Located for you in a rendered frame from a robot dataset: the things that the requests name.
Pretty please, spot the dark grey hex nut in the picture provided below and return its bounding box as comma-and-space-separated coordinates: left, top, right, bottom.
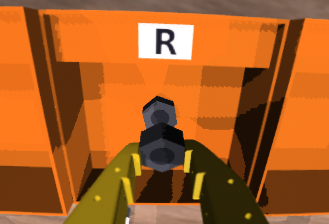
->
139, 122, 185, 172
142, 96, 177, 129

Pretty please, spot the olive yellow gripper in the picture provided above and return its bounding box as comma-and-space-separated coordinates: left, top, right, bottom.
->
63, 139, 269, 224

